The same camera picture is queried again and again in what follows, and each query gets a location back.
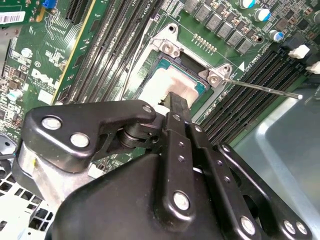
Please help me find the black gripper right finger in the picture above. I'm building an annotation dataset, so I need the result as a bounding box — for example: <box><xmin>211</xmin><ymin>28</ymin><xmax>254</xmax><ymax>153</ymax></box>
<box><xmin>186</xmin><ymin>124</ymin><xmax>314</xmax><ymax>240</ymax></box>

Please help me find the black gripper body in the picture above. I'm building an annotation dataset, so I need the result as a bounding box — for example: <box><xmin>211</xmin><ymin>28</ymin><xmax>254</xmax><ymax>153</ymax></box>
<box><xmin>51</xmin><ymin>152</ymin><xmax>237</xmax><ymax>240</ymax></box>

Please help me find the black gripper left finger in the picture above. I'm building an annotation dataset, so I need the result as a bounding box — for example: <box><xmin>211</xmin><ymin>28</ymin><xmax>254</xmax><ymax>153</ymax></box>
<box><xmin>21</xmin><ymin>91</ymin><xmax>199</xmax><ymax>227</ymax></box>

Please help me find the silver CPU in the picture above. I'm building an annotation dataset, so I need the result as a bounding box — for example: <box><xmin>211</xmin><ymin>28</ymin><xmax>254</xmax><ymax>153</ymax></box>
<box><xmin>137</xmin><ymin>56</ymin><xmax>211</xmax><ymax>111</ymax></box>

